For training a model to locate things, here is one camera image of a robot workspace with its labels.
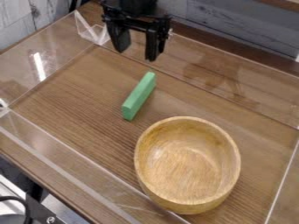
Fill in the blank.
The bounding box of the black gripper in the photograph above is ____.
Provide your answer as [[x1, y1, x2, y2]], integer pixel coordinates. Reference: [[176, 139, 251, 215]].
[[99, 0, 172, 61]]

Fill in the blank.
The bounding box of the clear acrylic corner bracket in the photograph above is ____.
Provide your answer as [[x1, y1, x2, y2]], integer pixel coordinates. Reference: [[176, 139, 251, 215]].
[[73, 10, 109, 46]]

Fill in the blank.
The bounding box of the brown wooden bowl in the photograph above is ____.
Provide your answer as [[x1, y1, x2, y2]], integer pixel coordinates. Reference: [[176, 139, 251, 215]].
[[135, 116, 242, 214]]

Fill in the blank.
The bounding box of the clear acrylic tray wall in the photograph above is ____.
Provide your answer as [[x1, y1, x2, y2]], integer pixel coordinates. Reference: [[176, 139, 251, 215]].
[[0, 100, 191, 224]]

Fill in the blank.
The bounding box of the black cable lower left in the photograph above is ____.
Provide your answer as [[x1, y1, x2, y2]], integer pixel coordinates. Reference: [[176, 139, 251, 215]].
[[0, 195, 33, 224]]

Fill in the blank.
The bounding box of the green rectangular block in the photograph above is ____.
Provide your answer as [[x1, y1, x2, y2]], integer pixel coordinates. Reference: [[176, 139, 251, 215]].
[[121, 72, 156, 121]]

